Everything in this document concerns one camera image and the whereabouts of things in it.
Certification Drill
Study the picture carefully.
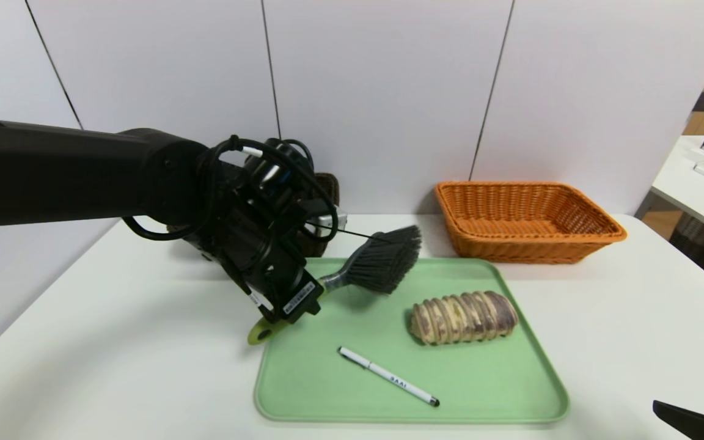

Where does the white pen with blue print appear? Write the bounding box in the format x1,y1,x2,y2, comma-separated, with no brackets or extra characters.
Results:
337,346,441,408

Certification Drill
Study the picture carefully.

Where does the dark brown wicker basket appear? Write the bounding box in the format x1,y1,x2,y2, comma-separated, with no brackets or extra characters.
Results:
166,173,340,259

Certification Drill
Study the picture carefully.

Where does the striped brown bread loaf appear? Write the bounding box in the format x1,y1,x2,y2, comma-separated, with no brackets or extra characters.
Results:
409,290,519,346

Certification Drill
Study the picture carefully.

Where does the light green plastic tray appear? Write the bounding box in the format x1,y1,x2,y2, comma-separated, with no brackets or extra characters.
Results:
254,257,571,424

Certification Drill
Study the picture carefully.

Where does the white side table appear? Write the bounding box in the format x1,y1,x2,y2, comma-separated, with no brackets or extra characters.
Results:
651,136,704,240

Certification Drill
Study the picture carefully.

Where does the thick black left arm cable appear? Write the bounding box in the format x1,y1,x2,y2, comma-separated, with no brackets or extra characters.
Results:
122,217,209,242

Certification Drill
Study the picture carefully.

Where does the thin black cable tie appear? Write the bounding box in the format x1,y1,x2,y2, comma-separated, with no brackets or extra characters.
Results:
309,223,389,242

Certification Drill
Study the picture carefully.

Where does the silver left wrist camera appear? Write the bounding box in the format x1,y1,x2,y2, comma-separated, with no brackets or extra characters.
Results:
312,209,348,242

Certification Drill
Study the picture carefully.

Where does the green handled grey brush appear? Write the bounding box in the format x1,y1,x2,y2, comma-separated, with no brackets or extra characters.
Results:
248,225,423,346

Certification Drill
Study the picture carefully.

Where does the black cable with white sleeve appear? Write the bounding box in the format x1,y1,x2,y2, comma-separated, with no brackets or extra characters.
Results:
205,136,340,242

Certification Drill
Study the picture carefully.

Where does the orange wicker basket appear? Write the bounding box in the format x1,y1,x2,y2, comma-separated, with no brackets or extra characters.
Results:
435,181,628,265

